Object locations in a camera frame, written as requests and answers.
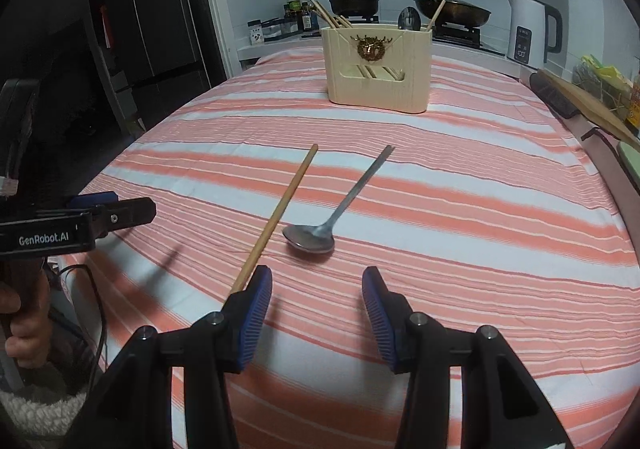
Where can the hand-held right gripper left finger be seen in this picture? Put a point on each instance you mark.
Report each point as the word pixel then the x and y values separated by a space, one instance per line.
pixel 255 319

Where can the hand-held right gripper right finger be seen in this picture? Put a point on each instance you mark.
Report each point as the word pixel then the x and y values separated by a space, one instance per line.
pixel 377 319

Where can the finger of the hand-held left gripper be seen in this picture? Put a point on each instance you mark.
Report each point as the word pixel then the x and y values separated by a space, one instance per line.
pixel 95 200
pixel 130 214

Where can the metal spoon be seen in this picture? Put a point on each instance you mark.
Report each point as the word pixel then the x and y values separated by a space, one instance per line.
pixel 408 19
pixel 307 239

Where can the cream utensil holder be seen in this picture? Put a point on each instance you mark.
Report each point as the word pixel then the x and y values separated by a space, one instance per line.
pixel 375 89

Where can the person's left forearm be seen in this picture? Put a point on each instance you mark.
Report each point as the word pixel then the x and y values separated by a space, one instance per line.
pixel 35 414

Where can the person's left hand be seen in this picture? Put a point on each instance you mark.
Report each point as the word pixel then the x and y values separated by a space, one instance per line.
pixel 30 334

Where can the orange white striped cloth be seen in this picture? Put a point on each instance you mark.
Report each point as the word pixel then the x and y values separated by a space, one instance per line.
pixel 450 229

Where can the dark refrigerator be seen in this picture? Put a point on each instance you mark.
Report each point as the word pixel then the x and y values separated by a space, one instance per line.
pixel 150 4

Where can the white label jar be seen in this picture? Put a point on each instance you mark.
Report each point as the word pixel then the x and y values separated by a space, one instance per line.
pixel 255 33

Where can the clear seasoning box set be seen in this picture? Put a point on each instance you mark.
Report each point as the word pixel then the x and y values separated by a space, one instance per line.
pixel 274 29

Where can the yellow cap sauce bottle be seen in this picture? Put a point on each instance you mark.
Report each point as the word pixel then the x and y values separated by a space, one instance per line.
pixel 292 9

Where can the dark sauce bottle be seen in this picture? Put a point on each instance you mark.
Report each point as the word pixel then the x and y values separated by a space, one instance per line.
pixel 305 18

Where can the blue label bottle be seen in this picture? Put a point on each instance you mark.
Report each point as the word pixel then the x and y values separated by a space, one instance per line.
pixel 313 19

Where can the black cutting board stand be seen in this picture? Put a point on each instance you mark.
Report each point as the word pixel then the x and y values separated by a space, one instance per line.
pixel 560 101

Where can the black glass cooktop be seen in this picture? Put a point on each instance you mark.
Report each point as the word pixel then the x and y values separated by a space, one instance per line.
pixel 457 35

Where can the pale green board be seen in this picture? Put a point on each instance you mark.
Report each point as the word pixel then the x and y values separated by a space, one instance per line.
pixel 630 156

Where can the wooden cutting board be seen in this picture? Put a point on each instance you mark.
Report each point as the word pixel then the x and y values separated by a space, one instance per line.
pixel 595 109

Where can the black clay pot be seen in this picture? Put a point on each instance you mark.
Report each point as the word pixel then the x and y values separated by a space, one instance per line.
pixel 355 6

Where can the dark metal wok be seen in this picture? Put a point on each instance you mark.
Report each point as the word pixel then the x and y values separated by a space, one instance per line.
pixel 467 18

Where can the white electric kettle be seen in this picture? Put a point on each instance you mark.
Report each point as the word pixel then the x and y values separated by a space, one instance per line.
pixel 525 39

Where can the steel wok lid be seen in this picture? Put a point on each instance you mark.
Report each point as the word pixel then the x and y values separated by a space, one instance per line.
pixel 457 4

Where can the orange bottle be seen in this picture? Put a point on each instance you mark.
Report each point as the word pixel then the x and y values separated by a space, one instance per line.
pixel 635 106

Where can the yellow green snack bag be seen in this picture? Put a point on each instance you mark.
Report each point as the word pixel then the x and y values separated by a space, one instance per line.
pixel 607 68

